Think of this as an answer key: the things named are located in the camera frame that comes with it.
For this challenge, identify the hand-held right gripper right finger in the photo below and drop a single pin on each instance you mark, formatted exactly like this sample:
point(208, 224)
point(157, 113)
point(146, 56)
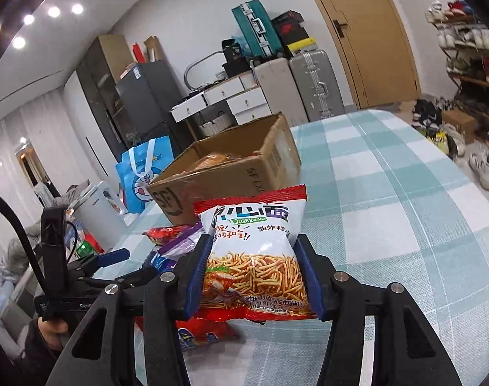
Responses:
point(308, 281)

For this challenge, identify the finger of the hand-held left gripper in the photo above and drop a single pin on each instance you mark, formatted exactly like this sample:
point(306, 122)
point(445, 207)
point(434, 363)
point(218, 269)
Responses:
point(135, 278)
point(115, 255)

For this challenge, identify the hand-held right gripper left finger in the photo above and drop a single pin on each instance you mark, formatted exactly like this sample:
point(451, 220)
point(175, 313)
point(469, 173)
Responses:
point(198, 285)

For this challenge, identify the small purple snack packet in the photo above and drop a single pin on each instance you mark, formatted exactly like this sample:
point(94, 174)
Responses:
point(180, 249)

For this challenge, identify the red chips packet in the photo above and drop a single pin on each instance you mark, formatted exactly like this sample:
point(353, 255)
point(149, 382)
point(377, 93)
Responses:
point(208, 333)

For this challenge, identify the person's left hand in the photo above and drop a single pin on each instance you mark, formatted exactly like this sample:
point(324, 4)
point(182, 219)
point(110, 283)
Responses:
point(51, 331)

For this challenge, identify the green soda can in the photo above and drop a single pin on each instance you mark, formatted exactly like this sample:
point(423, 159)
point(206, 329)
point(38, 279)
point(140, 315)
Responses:
point(85, 249)

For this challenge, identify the white electric kettle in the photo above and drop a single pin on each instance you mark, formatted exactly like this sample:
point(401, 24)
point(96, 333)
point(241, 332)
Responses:
point(99, 209)

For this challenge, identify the grey clothing pile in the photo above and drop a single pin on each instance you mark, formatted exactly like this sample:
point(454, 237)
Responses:
point(73, 195)

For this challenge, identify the blue cartoon tote bag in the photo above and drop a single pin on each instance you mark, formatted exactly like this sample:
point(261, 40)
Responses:
point(141, 181)

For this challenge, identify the white curtain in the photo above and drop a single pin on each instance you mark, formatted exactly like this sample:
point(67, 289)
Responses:
point(27, 148)

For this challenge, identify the grey refrigerator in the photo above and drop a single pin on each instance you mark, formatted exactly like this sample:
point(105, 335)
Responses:
point(147, 104)

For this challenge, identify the woven laundry basket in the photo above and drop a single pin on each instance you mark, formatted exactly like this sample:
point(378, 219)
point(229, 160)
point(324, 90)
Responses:
point(216, 124)

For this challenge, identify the dark glass cabinet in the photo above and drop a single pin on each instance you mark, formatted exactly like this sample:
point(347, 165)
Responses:
point(99, 88)

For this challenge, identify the flat carton with label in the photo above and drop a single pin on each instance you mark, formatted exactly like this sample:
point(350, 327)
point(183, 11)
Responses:
point(128, 70)

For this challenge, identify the white drawer desk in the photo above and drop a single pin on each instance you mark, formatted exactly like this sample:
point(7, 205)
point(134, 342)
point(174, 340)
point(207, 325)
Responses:
point(228, 100)

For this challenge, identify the beige suitcase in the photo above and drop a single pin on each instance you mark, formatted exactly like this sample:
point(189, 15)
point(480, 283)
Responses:
point(278, 88)

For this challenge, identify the silver suitcase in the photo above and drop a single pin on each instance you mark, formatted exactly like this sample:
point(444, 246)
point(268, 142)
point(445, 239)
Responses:
point(316, 84)

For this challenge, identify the red paper bag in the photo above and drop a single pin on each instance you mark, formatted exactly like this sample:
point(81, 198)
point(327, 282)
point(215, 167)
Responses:
point(139, 53)

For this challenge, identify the scattered shoes group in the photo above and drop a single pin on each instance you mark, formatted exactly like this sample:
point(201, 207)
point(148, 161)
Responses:
point(481, 165)

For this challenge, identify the tall brown carton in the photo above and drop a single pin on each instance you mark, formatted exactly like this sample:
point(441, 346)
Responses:
point(154, 50)

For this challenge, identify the small brown cardboard box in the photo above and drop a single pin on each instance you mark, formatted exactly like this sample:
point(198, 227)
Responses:
point(459, 126)

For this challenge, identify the black bag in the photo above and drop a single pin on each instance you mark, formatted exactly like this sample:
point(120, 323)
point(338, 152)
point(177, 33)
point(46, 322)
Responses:
point(236, 58)

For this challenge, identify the yellow and black shoe box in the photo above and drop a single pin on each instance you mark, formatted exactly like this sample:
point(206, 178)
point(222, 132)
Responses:
point(302, 46)

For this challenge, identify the plain black shoe box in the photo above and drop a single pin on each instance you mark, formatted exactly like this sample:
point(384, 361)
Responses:
point(297, 38)

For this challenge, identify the red and black shoe box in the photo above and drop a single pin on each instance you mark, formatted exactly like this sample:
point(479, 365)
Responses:
point(290, 28)

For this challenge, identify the teal suitcase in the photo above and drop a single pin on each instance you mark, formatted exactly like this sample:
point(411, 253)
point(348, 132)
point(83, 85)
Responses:
point(254, 28)

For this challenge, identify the wooden door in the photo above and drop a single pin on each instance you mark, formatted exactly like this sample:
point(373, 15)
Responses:
point(365, 28)

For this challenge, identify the flat black shoe box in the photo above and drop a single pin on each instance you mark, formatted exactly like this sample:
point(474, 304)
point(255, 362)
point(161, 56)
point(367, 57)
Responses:
point(286, 17)

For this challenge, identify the wooden shoe rack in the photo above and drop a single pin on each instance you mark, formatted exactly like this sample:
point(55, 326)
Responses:
point(473, 68)

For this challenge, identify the oval metal mirror frame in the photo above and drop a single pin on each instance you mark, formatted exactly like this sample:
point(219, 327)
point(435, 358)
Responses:
point(192, 70)

